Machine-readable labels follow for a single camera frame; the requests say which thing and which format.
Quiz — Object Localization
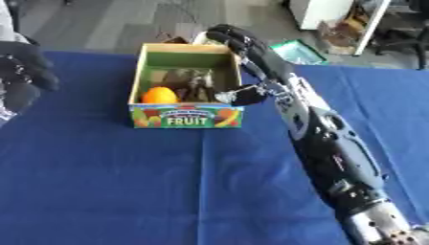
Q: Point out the white round object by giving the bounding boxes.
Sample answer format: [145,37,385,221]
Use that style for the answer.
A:
[191,31,225,46]

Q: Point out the black office chair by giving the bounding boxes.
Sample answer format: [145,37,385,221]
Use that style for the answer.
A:
[372,0,429,71]

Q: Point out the green bag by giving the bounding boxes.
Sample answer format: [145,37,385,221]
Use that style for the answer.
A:
[269,38,330,66]

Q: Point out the dark grey toy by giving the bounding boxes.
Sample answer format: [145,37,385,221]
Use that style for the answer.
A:
[159,68,218,103]

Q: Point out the white cabinet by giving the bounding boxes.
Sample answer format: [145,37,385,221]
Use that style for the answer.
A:
[288,0,393,56]

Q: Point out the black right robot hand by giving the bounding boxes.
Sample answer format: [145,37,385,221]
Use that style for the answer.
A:
[204,23,297,107]

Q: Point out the cardboard box with green inside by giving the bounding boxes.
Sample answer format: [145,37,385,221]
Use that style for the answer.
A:
[127,42,247,129]

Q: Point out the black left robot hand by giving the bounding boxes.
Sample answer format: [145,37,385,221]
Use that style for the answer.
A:
[0,40,60,113]

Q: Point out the orange toy fruit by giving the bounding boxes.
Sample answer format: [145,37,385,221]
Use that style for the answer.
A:
[141,86,181,104]

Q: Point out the brown cardboard pile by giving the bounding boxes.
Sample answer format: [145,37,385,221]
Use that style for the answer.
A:
[315,11,371,56]

